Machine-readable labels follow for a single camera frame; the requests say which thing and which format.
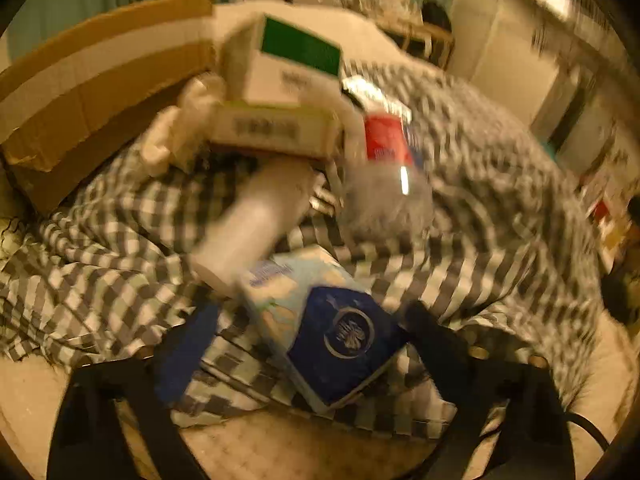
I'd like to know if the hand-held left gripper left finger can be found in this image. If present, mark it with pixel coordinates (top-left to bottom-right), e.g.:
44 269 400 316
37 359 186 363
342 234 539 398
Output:
47 304 222 480

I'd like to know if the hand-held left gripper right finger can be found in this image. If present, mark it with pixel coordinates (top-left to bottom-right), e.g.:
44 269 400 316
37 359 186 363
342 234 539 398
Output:
402 301 577 480

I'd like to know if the blue and white snack packet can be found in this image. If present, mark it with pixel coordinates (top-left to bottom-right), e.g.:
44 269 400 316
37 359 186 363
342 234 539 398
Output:
235 245 409 416

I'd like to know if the brown cardboard box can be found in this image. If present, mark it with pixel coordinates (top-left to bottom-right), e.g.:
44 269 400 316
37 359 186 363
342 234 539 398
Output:
0 0 222 216

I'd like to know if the white plastic tube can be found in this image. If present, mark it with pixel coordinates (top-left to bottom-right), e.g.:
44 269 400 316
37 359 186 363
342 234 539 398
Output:
190 156 322 297

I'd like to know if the clear bottle with red label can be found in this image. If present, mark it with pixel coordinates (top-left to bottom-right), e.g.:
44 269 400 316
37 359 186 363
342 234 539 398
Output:
334 110 437 247

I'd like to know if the grey checkered blanket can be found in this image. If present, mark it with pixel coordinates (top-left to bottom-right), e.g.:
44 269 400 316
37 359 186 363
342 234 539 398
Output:
0 57 607 442

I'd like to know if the floral bed sheet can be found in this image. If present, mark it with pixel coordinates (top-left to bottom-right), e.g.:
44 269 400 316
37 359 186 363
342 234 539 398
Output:
0 214 42 262

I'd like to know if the flat white box with barcode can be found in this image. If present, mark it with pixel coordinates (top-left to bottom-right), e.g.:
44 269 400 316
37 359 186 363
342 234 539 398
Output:
206 101 347 162

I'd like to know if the red and white packet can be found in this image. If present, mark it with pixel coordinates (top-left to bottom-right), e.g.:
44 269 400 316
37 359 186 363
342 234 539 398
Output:
340 75 414 122

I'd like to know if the white louvred wardrobe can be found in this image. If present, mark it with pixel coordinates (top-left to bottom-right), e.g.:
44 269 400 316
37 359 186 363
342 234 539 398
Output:
449 0 640 177

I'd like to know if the white box with green label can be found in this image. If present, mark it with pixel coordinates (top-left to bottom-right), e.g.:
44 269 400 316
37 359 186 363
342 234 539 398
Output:
220 12 347 109

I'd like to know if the wooden chair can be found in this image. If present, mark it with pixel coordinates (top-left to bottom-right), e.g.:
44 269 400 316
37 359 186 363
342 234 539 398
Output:
379 19 457 69

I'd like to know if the black bag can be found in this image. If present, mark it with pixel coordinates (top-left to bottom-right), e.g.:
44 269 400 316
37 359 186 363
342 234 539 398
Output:
420 0 454 32

